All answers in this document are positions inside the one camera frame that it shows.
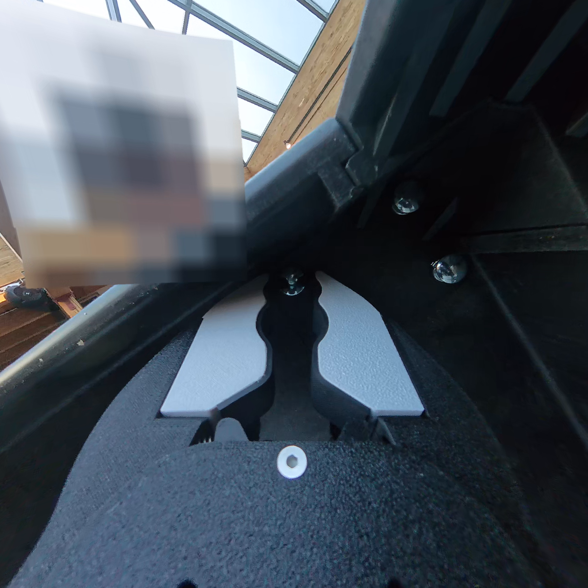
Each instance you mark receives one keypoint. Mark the black plastic crate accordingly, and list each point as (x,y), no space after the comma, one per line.
(528,321)

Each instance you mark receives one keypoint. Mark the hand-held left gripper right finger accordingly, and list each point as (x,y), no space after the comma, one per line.
(363,358)

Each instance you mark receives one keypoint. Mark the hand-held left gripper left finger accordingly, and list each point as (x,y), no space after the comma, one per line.
(220,358)

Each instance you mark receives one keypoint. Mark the metal bolt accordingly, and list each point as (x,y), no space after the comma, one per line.
(406,202)
(292,282)
(449,268)

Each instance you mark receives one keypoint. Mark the skylight window frame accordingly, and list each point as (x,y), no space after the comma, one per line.
(257,99)

